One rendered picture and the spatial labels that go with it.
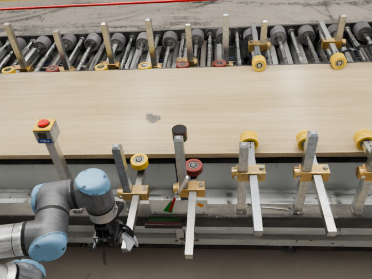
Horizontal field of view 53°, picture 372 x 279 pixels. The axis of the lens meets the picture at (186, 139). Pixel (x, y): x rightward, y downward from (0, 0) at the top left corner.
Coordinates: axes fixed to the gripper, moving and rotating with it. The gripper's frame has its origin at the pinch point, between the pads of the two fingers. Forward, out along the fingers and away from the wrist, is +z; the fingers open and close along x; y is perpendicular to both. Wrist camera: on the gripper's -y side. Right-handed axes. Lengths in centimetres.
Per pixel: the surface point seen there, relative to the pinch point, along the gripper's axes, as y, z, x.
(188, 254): -2.3, 7.9, 24.6
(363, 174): -37, -2, 90
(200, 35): -182, 9, 11
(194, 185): -35.1, 6.7, 23.3
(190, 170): -40.4, 3.1, 21.0
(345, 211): -39, 24, 89
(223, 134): -66, 4, 34
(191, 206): -24.5, 7.7, 23.3
